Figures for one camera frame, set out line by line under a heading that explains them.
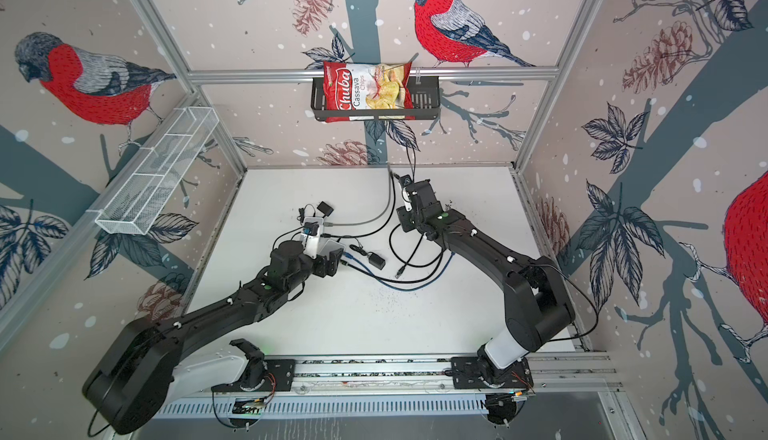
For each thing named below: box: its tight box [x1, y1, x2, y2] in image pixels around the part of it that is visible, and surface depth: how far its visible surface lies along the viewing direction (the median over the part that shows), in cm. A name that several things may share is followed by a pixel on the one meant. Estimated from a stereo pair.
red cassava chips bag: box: [324, 61, 415, 123], surface depth 90 cm
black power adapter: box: [349, 244, 386, 270], surface depth 94 cm
